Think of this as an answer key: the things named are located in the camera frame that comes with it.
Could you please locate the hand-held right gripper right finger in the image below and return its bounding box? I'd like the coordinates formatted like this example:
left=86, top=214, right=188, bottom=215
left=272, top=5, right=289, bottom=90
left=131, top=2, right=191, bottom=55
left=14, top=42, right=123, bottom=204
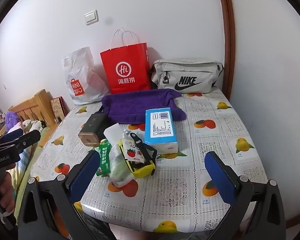
left=204, top=151, right=288, bottom=240

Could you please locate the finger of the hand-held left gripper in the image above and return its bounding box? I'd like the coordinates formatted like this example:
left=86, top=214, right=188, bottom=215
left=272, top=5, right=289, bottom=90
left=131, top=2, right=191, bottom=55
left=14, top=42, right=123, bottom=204
left=0, top=144, right=27, bottom=159
left=0, top=129, right=42, bottom=147

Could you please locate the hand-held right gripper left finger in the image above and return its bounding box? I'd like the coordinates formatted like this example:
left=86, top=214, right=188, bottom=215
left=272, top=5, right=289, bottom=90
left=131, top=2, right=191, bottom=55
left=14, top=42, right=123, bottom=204
left=17, top=149, right=102, bottom=240

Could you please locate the green snack packet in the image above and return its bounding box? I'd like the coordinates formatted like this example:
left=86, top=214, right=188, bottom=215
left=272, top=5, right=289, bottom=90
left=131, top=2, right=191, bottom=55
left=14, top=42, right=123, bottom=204
left=95, top=139, right=113, bottom=177

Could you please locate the clear plastic bag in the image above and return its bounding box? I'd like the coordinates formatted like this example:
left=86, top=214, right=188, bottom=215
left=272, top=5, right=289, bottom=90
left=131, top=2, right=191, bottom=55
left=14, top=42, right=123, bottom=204
left=108, top=130, right=137, bottom=188

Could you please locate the tomato print sachet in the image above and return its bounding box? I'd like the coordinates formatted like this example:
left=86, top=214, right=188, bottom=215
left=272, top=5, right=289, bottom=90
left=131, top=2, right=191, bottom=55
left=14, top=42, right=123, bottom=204
left=122, top=136, right=144, bottom=163

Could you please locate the yellow pouch with black straps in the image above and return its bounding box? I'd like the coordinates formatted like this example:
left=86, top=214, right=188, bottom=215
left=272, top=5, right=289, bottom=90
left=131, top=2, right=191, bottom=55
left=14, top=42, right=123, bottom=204
left=119, top=132, right=157, bottom=178

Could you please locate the purple fabric storage basket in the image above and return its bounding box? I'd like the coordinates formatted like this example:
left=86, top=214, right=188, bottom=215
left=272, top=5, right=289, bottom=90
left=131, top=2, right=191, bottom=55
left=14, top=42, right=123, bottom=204
left=101, top=89, right=187, bottom=125

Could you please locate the person's left hand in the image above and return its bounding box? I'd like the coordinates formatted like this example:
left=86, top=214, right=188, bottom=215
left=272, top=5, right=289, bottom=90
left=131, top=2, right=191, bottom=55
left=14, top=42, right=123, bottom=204
left=0, top=170, right=16, bottom=213

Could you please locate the white spotted plush toy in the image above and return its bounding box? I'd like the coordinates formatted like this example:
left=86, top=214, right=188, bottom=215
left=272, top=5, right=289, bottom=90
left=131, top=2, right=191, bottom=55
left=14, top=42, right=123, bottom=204
left=21, top=119, right=47, bottom=133

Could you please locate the purple plush toy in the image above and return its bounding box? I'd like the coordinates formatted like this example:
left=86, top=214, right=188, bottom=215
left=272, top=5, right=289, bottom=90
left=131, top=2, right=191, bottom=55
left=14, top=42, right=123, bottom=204
left=5, top=111, right=22, bottom=134

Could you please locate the green blanket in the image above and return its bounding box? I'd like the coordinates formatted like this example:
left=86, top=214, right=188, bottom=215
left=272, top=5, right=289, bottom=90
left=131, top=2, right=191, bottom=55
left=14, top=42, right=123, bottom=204
left=14, top=126, right=52, bottom=219

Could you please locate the wooden bed headboard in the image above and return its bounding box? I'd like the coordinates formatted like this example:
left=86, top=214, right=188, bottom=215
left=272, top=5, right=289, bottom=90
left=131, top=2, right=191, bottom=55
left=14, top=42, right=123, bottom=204
left=7, top=89, right=59, bottom=130

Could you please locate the illustrated brown book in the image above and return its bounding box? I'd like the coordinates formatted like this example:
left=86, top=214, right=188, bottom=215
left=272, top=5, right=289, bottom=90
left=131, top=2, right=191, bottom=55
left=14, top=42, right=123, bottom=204
left=50, top=96, right=66, bottom=123

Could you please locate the dark green gold box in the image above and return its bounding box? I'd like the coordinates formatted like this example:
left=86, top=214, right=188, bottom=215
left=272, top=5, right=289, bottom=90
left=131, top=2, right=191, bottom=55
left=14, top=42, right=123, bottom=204
left=78, top=113, right=109, bottom=143

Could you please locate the blue tissue box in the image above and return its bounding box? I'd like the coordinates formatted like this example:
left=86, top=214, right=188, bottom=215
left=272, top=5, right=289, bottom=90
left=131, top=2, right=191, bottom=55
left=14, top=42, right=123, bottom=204
left=144, top=108, right=178, bottom=154

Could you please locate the white plastic shopping bag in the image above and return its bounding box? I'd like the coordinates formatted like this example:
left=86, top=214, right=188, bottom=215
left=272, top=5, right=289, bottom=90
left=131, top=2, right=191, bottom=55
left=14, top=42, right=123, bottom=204
left=62, top=46, right=110, bottom=105

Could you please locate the red paper shopping bag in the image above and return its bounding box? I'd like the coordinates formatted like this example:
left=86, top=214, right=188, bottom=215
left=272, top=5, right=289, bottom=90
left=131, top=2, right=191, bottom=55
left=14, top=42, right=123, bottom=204
left=100, top=28, right=151, bottom=94

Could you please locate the grey waist bag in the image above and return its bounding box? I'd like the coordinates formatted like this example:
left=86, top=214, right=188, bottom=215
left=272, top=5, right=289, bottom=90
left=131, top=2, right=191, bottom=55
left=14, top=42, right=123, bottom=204
left=150, top=58, right=224, bottom=94

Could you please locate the brown wooden door frame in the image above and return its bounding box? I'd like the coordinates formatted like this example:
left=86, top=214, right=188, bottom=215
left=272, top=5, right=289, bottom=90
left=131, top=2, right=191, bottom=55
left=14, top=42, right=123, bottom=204
left=215, top=0, right=235, bottom=100

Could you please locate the white wall light switch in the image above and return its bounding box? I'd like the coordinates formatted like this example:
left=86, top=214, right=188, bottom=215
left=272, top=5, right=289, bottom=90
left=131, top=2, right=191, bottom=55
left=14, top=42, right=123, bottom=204
left=84, top=10, right=99, bottom=25

